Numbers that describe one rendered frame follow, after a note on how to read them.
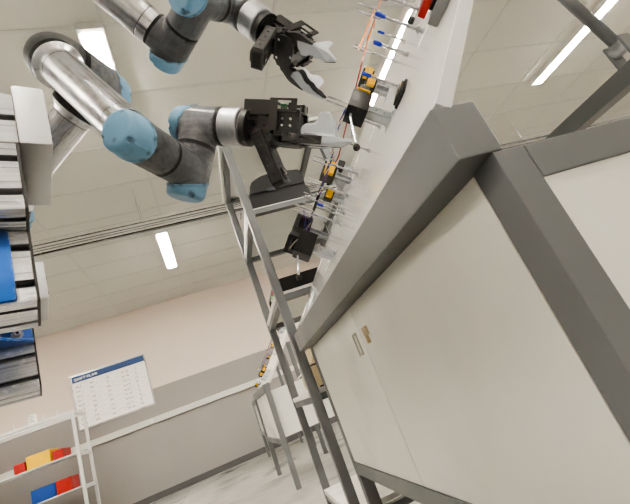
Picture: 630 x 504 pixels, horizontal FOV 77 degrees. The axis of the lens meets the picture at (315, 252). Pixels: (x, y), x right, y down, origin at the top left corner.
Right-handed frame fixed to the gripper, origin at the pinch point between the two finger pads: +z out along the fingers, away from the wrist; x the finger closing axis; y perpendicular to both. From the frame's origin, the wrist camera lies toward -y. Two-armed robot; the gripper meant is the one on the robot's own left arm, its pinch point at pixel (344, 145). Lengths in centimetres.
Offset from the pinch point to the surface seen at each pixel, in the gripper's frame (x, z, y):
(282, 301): 71, -34, -53
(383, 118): 8.0, 5.6, 6.5
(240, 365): 593, -287, -355
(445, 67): -25.7, 15.9, 5.8
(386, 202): -18.1, 10.6, -9.4
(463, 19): -20.2, 17.2, 12.9
